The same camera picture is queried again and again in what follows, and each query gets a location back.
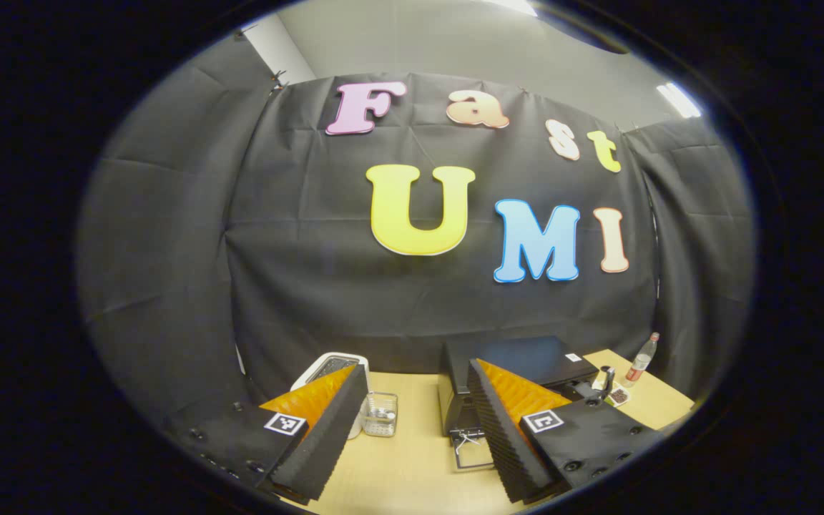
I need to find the white divided plate of beans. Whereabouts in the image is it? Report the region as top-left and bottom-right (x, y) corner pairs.
(600, 381), (632, 409)

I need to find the clear square measuring container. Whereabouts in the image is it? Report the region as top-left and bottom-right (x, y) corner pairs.
(360, 391), (399, 438)

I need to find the clear plastic bottle red label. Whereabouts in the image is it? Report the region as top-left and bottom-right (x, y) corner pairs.
(624, 332), (661, 388)

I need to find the black electric oven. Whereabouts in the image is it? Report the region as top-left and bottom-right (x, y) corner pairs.
(438, 335), (600, 473)

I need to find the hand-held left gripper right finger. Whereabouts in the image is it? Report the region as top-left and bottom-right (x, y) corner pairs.
(466, 358), (667, 504)

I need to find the white toaster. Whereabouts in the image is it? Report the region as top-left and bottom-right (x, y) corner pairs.
(290, 351), (371, 440)

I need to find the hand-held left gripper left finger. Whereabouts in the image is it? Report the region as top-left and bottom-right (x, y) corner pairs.
(165, 363), (371, 503)

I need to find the ceiling light panel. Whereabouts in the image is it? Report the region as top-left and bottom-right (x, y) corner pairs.
(657, 82), (703, 119)

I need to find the black backdrop cloth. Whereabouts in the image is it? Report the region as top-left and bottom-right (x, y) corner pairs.
(76, 32), (756, 430)

